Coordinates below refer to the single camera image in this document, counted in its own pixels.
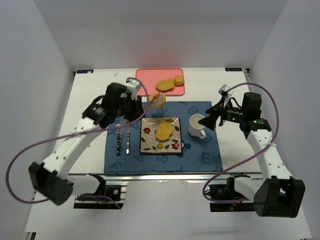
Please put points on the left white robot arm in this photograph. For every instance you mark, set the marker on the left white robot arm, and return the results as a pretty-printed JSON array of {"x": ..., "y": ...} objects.
[{"x": 51, "y": 177}]

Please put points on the fork with patterned handle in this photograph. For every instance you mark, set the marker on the fork with patterned handle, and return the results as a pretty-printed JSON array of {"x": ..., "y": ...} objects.
[{"x": 116, "y": 139}]

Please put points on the pink tray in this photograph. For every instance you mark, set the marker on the pink tray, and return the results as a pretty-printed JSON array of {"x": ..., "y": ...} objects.
[{"x": 150, "y": 76}]

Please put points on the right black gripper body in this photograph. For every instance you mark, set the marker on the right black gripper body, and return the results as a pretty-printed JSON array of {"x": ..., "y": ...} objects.
[{"x": 217, "y": 116}]

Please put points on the small round muffin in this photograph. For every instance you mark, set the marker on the small round muffin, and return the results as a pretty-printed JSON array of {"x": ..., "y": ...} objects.
[{"x": 178, "y": 80}]

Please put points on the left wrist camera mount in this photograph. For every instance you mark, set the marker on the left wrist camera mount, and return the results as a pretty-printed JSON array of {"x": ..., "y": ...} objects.
[{"x": 133, "y": 86}]

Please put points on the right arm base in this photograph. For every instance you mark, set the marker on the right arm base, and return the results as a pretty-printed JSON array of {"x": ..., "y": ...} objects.
[{"x": 223, "y": 192}]

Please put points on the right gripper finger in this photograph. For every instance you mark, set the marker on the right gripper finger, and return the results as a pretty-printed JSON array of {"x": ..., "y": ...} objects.
[
  {"x": 209, "y": 121},
  {"x": 215, "y": 110}
]

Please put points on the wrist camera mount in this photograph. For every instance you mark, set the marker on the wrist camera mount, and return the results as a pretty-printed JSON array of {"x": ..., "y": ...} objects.
[
  {"x": 133, "y": 86},
  {"x": 226, "y": 93}
]

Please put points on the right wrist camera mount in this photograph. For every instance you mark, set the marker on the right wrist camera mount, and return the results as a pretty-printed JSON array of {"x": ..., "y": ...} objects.
[{"x": 226, "y": 93}]

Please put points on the square floral plate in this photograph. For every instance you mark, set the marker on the square floral plate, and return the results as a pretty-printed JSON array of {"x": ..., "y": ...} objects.
[{"x": 148, "y": 142}]

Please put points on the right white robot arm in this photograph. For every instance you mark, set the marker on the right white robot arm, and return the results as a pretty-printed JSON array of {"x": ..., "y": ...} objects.
[{"x": 279, "y": 194}]

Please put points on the spoon with patterned handle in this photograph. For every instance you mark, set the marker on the spoon with patterned handle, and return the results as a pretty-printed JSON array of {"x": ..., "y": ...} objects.
[{"x": 128, "y": 140}]

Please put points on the white mug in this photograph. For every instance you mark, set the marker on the white mug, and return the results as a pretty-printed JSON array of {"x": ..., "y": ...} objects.
[{"x": 195, "y": 129}]

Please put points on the bread slice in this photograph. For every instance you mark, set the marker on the bread slice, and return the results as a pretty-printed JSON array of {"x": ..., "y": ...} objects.
[
  {"x": 164, "y": 131},
  {"x": 165, "y": 85}
]

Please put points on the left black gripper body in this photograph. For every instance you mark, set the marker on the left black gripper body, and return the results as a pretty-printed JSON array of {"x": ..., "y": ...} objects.
[{"x": 139, "y": 106}]

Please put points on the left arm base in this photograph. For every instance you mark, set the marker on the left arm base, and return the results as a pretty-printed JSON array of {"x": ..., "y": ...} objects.
[{"x": 106, "y": 196}]

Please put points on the sugared donut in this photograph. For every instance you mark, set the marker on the sugared donut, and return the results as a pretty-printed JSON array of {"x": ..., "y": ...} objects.
[{"x": 157, "y": 100}]

